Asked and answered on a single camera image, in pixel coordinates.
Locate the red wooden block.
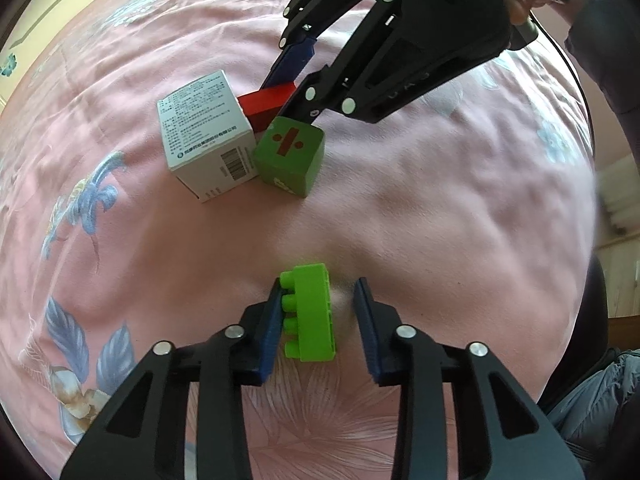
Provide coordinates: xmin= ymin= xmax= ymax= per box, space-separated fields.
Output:
xmin=238 ymin=81 xmax=296 ymax=133

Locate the green wooden cube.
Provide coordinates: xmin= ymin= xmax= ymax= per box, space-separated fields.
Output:
xmin=254 ymin=116 xmax=326 ymax=197

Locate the white medicine box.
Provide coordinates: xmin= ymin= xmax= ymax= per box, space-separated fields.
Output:
xmin=156 ymin=70 xmax=257 ymax=203

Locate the green lego brick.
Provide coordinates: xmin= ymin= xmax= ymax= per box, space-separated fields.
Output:
xmin=279 ymin=263 xmax=336 ymax=362

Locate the grey jacket sleeve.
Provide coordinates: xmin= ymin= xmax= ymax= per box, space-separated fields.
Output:
xmin=564 ymin=0 xmax=640 ymax=116

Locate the pink floral bedspread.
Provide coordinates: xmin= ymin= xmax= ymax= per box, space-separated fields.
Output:
xmin=1 ymin=0 xmax=596 ymax=479

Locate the cream wooden headboard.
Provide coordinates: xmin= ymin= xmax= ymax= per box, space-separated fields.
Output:
xmin=1 ymin=0 xmax=94 ymax=108

